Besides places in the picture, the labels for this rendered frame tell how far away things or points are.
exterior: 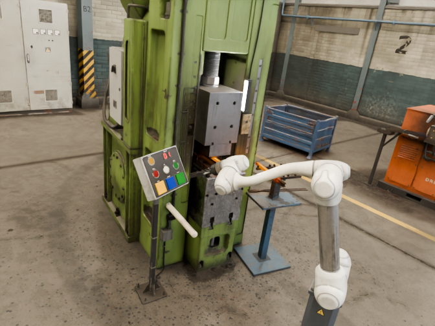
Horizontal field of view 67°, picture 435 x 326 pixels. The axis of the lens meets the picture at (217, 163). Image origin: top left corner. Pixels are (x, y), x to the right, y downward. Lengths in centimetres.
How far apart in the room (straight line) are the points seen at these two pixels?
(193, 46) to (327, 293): 174
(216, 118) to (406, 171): 369
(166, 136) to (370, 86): 822
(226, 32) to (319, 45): 859
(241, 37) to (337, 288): 181
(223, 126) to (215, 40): 61
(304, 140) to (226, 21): 401
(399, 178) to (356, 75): 523
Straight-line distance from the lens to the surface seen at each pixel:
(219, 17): 252
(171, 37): 235
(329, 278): 189
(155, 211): 240
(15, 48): 729
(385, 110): 998
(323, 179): 161
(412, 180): 558
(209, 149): 252
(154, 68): 272
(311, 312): 229
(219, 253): 305
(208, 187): 257
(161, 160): 219
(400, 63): 987
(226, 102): 247
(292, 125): 632
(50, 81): 749
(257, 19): 271
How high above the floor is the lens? 198
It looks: 22 degrees down
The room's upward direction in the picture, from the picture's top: 7 degrees clockwise
